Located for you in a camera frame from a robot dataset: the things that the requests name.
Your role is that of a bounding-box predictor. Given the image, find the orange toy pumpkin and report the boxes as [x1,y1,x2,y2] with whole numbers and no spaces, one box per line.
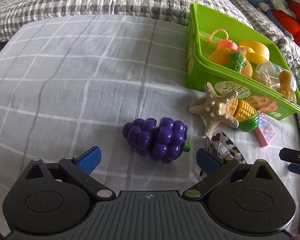
[208,48,253,78]

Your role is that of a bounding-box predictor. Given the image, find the beige starfish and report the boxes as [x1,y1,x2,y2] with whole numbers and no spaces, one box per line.
[188,82,239,137]

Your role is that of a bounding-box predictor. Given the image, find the brown squishy hand toy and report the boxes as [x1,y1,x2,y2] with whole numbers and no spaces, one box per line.
[277,71,296,103]

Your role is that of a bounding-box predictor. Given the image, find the toy corn with green husk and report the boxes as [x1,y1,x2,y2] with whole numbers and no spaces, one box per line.
[229,99,260,132]

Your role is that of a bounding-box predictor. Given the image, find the blue plush monkey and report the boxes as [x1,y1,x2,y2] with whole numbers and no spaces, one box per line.
[248,0,296,40]

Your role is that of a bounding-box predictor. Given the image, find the orange flower cushion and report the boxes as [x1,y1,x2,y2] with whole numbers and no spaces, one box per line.
[273,0,300,47]

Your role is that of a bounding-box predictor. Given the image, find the purple toy grapes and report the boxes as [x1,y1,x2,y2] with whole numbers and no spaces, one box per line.
[122,117,191,164]

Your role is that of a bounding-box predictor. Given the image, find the grey grid sheet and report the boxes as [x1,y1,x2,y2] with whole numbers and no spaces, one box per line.
[0,14,300,235]

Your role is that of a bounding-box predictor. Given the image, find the green plastic cookie box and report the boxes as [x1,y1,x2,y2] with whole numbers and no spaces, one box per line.
[186,4,300,120]

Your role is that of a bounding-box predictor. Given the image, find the clear cotton swab jar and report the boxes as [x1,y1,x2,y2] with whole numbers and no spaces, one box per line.
[253,60,297,92]

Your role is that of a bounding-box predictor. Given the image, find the yellow toy pot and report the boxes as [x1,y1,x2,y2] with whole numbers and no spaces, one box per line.
[239,40,270,64]

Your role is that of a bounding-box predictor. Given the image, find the grey checked quilt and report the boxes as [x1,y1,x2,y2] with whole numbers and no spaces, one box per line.
[0,0,300,235]

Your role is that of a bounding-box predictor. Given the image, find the leopard print hair claw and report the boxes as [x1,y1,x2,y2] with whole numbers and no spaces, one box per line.
[196,130,247,180]

